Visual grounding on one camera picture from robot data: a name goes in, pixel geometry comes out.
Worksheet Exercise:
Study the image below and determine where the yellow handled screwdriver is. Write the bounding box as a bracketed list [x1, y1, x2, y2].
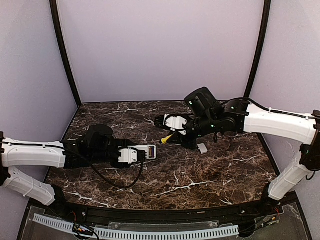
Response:
[157, 134, 173, 145]

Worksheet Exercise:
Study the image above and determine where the white battery compartment cover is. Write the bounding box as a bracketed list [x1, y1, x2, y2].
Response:
[197, 143, 208, 155]

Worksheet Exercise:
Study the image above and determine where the white remote control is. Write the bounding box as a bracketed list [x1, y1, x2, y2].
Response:
[129, 144, 157, 160]

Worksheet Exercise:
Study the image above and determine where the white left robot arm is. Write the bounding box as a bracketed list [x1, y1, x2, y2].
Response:
[0, 124, 154, 208]

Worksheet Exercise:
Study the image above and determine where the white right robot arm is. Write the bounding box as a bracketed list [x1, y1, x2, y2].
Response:
[160, 87, 320, 202]

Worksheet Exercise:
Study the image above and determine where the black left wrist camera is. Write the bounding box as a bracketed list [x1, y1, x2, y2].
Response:
[118, 147, 138, 164]

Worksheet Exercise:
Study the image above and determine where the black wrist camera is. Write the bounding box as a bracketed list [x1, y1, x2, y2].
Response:
[118, 147, 138, 164]
[154, 114, 188, 132]

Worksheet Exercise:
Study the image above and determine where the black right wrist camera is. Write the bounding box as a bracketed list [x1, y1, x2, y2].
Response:
[154, 114, 188, 132]

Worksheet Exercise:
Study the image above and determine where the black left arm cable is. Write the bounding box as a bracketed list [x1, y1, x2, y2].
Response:
[74, 149, 146, 190]

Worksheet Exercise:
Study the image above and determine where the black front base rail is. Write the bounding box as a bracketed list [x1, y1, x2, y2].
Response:
[45, 201, 284, 226]

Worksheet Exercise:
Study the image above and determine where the white slotted cable duct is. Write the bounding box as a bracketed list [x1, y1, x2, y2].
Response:
[32, 213, 240, 240]

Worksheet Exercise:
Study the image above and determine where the black right corner post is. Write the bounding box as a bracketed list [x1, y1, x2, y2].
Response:
[243, 0, 272, 98]

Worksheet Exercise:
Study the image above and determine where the black corner post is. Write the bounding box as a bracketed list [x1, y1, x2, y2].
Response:
[243, 0, 272, 98]
[49, 0, 82, 108]

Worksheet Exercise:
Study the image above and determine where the black left corner post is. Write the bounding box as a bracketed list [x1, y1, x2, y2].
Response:
[49, 0, 82, 108]

